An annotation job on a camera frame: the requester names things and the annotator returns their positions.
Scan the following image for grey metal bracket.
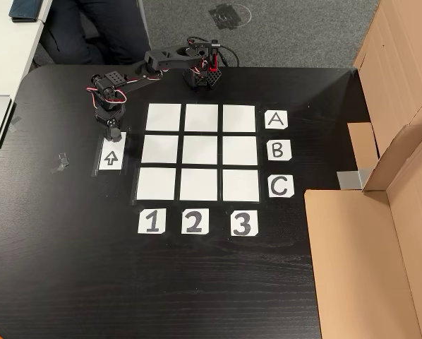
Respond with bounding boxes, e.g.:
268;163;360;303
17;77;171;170
337;168;374;191

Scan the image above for paper label letter B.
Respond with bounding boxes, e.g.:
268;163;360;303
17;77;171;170
266;140;292;162

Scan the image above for white desk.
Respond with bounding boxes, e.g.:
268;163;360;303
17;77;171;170
0;0;53;184

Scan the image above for dark blue notebook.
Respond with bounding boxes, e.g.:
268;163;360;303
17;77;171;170
8;0;44;23

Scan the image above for paper label letter C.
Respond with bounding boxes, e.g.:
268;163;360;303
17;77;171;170
267;175;296;198

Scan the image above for paper label letter A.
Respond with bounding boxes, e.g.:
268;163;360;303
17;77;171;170
265;110;289;130

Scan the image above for person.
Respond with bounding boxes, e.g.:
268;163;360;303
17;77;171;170
38;0;152;66

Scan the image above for black floor tape patch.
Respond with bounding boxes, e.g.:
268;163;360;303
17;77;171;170
208;2;253;32

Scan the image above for brown cardboard screen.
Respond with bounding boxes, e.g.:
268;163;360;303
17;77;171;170
347;0;422;174
304;123;422;339

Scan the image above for thin servo wire loop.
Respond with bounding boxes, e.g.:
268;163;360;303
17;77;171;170
85;72;162;109

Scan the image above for grey metal chair leg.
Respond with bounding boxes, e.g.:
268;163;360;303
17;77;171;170
136;0;152;47

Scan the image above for black power cable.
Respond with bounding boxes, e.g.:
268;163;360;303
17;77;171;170
216;44;241;68

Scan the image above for paper label number 1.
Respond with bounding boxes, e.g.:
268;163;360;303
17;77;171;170
138;208;167;234

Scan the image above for paper sheet with arrow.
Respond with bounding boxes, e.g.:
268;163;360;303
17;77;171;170
98;132;127;172

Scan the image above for crumpled clear tape piece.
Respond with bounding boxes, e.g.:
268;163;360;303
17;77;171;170
52;153;71;174

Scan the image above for white square paper sheet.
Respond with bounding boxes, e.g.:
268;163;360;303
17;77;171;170
135;167;177;201
222;169;261;203
184;104;219;133
222;136;258;165
222;105;257;133
145;103;182;131
179;168;219;202
140;135;179;165
181;135;219;165

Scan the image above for paper label number 2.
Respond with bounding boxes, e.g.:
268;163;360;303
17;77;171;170
181;208;210;234

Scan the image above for paper label number 3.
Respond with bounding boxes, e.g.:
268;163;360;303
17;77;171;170
230;210;259;237

